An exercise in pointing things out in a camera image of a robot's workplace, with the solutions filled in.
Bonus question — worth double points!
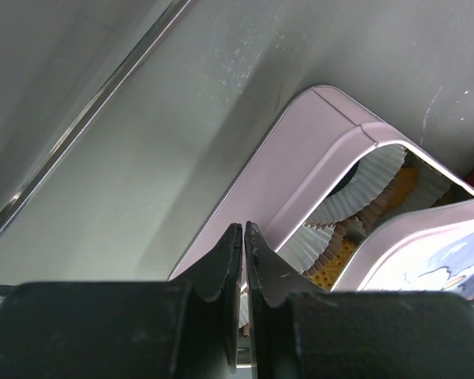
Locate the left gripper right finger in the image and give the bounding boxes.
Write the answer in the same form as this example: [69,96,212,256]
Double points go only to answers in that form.
[244,222,474,378]

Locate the silver tin lid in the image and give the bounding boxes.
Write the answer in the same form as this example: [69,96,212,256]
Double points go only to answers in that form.
[333,199,474,299]

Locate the cookie tin with paper cups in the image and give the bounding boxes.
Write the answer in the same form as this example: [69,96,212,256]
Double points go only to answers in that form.
[172,86,474,276]

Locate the aluminium frame rail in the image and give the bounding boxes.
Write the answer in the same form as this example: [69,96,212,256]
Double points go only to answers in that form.
[0,1,187,234]

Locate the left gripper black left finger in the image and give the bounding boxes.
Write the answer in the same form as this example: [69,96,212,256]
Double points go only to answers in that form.
[0,223,243,378]

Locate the orange round cookie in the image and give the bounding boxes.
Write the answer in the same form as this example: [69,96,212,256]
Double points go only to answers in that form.
[307,240,357,291]

